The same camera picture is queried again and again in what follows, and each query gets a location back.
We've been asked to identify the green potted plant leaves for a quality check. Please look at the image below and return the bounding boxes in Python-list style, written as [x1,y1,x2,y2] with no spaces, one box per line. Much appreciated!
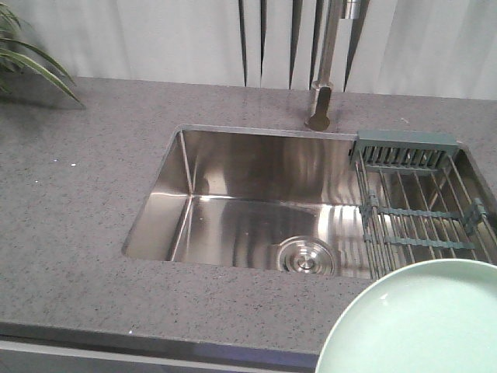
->
[1,1,84,106]

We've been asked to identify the stainless steel sink basin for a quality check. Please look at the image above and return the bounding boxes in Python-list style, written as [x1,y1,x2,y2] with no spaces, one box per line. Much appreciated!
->
[123,128,374,280]

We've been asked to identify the stainless steel tall faucet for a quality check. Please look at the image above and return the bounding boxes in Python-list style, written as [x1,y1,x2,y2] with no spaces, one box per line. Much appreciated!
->
[305,1,369,131]

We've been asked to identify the grey over-sink drying rack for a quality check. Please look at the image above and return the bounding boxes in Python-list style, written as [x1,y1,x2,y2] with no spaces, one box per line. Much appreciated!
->
[349,130,496,280]

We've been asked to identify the light green round plate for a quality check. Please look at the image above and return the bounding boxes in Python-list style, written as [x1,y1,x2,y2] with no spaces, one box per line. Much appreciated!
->
[315,260,496,372]

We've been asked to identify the round steel sink drain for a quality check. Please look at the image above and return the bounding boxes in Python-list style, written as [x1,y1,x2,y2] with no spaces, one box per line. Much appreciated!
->
[276,235,340,275]

